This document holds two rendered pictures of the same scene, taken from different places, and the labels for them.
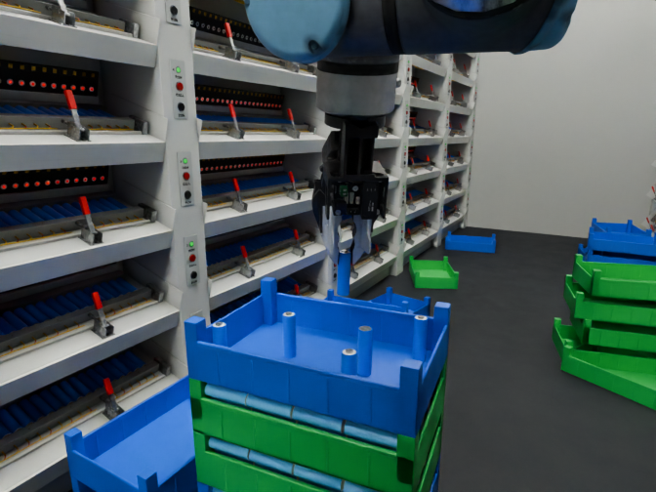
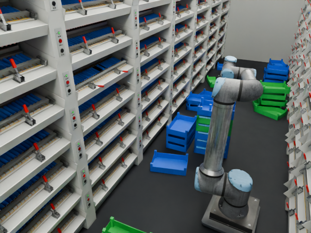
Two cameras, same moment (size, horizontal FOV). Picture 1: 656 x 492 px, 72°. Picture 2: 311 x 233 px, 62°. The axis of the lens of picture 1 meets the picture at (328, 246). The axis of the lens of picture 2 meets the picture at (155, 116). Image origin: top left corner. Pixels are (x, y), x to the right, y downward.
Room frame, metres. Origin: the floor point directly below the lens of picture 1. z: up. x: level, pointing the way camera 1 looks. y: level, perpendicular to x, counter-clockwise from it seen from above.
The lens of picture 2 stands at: (-1.36, 0.73, 1.46)
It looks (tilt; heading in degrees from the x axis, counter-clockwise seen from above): 29 degrees down; 354
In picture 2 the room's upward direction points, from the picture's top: straight up
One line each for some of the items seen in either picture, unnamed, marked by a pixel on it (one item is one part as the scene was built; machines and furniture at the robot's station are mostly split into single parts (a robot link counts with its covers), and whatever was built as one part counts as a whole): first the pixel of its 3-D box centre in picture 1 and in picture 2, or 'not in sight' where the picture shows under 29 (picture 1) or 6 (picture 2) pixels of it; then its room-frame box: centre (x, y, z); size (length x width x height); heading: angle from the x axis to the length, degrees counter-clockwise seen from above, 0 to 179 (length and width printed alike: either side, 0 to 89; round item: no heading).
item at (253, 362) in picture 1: (323, 339); (216, 107); (0.56, 0.01, 0.44); 0.30 x 0.20 x 0.08; 66
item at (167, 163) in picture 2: not in sight; (169, 162); (0.36, 0.43, 0.04); 0.30 x 0.20 x 0.08; 73
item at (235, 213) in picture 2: not in sight; (234, 202); (-0.23, 0.10, 0.17); 0.19 x 0.19 x 0.10
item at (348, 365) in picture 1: (348, 375); not in sight; (0.47, -0.02, 0.44); 0.02 x 0.02 x 0.06
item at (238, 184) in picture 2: not in sight; (236, 186); (-0.23, 0.11, 0.31); 0.17 x 0.15 x 0.18; 68
